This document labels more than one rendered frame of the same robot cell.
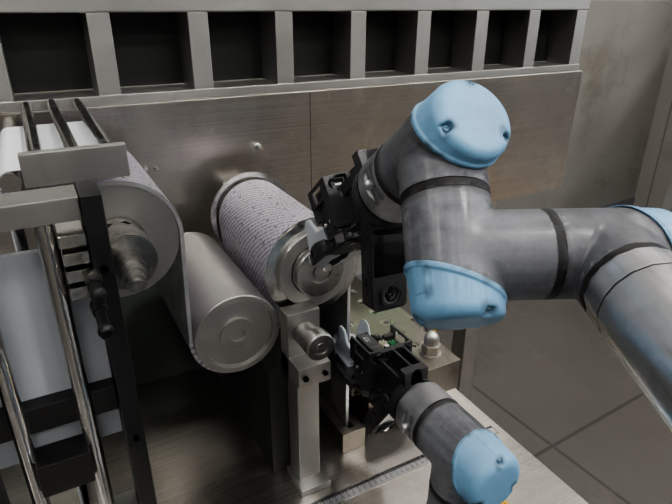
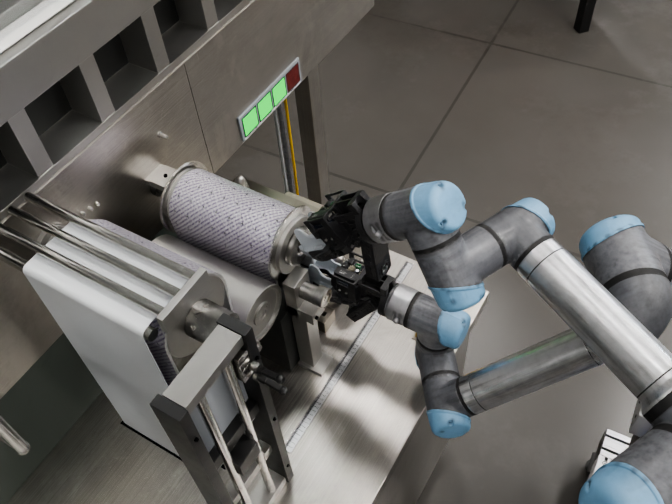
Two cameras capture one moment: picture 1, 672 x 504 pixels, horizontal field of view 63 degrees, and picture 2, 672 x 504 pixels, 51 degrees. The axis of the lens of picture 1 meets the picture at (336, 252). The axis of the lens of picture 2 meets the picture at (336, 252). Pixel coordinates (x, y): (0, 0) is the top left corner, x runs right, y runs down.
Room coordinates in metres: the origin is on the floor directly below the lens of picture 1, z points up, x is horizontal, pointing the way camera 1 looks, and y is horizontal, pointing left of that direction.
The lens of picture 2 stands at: (-0.07, 0.33, 2.24)
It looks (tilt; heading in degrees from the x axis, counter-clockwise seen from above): 51 degrees down; 334
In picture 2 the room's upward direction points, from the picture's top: 5 degrees counter-clockwise
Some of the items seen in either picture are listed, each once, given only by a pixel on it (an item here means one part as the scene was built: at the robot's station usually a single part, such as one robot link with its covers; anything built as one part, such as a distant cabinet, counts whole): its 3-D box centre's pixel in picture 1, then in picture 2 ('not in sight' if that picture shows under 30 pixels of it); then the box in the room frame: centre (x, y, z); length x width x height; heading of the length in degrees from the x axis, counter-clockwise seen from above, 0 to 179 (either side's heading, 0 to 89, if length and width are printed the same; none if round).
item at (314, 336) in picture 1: (317, 344); (322, 296); (0.62, 0.02, 1.18); 0.04 x 0.02 x 0.04; 119
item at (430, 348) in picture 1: (431, 342); not in sight; (0.81, -0.17, 1.05); 0.04 x 0.04 x 0.04
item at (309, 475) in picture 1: (307, 403); (310, 325); (0.65, 0.04, 1.05); 0.06 x 0.05 x 0.31; 29
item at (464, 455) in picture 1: (465, 455); (437, 321); (0.49, -0.15, 1.11); 0.11 x 0.08 x 0.09; 29
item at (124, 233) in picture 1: (123, 252); (212, 324); (0.56, 0.24, 1.33); 0.06 x 0.06 x 0.06; 29
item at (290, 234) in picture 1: (313, 266); (291, 243); (0.71, 0.03, 1.25); 0.15 x 0.01 x 0.15; 119
